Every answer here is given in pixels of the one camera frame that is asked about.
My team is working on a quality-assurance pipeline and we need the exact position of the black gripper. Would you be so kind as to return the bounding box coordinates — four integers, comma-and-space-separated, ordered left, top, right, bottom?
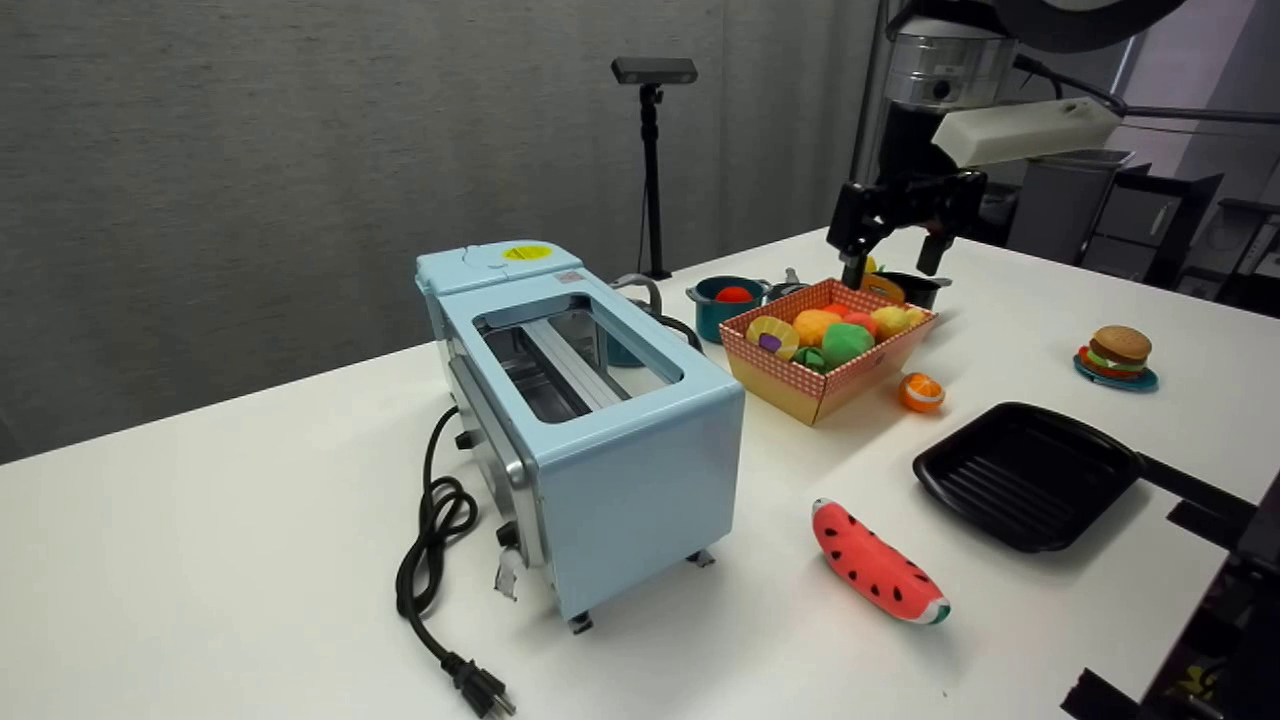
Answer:
823, 104, 994, 291

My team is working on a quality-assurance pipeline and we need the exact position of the green plush toy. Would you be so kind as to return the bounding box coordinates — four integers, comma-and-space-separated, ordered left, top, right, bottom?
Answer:
814, 319, 880, 377

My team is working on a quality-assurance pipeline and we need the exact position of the small black toy pan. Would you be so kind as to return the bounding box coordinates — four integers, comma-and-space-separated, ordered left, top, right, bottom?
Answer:
876, 267, 962, 318

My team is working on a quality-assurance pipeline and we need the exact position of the yellow plush fruit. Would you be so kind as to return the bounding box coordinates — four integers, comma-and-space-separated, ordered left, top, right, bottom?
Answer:
869, 302, 929, 339

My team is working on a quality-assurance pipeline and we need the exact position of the red plush fruit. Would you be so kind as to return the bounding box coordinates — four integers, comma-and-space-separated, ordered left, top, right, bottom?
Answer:
833, 302, 884, 336

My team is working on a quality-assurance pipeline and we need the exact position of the orange plush fruit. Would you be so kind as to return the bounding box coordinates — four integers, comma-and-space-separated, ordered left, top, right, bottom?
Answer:
794, 310, 844, 354

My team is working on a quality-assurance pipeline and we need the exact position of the orange half fruit toy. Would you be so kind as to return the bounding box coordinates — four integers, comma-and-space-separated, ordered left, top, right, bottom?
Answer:
898, 373, 954, 419

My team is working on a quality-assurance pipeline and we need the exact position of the yellow purple fruit slice toy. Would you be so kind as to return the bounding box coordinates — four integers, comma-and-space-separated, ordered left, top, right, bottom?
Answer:
745, 313, 803, 363

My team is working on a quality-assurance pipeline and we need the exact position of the orange cardboard box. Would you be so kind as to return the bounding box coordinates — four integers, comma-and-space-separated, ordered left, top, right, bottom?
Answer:
717, 278, 939, 434

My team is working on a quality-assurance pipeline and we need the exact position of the teal toy pot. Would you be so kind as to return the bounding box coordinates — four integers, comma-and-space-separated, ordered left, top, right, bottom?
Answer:
686, 273, 777, 349

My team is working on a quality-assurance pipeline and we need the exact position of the toy burger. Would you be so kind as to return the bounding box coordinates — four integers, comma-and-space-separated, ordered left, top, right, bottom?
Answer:
1077, 323, 1157, 383

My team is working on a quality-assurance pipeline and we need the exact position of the toy hamburger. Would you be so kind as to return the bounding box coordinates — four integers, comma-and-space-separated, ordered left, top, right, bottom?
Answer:
1071, 349, 1166, 398

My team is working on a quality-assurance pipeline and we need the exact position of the watermelon slice plush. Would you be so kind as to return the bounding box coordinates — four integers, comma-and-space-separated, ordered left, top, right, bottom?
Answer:
810, 496, 955, 634

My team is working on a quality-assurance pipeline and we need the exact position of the grey background chair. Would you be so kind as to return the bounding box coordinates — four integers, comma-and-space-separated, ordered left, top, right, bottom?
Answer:
1009, 149, 1133, 264

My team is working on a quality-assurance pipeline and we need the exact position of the black grill pan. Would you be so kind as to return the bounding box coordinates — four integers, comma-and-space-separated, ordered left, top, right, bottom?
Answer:
914, 402, 1259, 556

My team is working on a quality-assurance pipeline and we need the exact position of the light blue toaster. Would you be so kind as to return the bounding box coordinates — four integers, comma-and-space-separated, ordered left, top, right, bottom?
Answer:
413, 238, 750, 639

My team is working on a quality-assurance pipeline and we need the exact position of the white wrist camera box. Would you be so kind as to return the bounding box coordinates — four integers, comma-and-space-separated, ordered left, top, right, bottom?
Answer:
929, 97, 1125, 174

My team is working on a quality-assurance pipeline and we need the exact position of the black camera on stand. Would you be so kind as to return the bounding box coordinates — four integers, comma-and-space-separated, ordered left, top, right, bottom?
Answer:
608, 54, 704, 283

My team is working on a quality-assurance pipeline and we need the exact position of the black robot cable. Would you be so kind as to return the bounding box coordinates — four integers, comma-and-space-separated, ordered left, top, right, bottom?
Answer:
1012, 54, 1280, 133

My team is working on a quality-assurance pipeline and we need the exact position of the black robot mount frame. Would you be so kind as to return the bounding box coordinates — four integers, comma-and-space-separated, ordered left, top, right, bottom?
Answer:
1056, 458, 1280, 720

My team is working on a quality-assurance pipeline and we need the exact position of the black power cord with plug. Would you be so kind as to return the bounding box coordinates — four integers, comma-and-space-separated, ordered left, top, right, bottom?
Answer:
393, 405, 522, 720

